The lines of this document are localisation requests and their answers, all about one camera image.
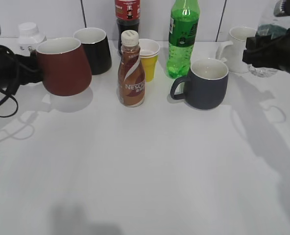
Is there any red mug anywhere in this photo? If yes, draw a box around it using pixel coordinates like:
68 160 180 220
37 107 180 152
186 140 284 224
36 37 92 96

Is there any clear water bottle green label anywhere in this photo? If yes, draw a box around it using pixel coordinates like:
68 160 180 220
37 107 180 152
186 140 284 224
248 0 289 77

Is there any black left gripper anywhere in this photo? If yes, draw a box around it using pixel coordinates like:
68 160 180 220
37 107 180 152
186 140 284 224
0 50 44 94

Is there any white paper cup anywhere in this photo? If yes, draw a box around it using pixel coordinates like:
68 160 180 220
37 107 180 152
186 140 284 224
139 39 160 57

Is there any white blueberry yogurt carton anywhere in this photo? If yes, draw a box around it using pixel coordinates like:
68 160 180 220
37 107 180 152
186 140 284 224
17 22 47 56

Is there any black mug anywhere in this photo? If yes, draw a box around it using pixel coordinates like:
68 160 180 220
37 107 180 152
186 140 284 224
73 27 112 75

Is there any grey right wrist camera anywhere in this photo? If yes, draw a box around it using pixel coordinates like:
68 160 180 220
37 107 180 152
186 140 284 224
273 0 288 17

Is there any green soda bottle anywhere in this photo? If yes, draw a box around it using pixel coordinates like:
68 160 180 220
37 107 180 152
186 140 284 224
167 0 200 79

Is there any white mug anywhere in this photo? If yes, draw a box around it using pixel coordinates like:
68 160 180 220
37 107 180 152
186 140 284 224
216 26 256 73

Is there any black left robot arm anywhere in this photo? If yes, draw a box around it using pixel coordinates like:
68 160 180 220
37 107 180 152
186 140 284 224
0 45 44 94

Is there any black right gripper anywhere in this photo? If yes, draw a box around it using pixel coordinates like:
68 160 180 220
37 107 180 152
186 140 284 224
242 0 290 80

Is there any dark grey mug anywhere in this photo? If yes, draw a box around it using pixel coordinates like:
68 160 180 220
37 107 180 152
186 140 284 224
170 58 229 110

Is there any dark cola bottle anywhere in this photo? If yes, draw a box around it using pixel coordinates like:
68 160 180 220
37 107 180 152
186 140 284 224
115 0 141 56

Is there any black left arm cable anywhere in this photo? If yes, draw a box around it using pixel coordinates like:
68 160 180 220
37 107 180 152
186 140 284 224
0 45 21 118

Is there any brown Nescafe coffee bottle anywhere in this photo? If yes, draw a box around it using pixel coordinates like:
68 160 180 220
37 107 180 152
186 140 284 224
118 30 145 107

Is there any yellow paper cup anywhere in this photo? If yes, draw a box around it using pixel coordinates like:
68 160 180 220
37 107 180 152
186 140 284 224
141 55 158 82

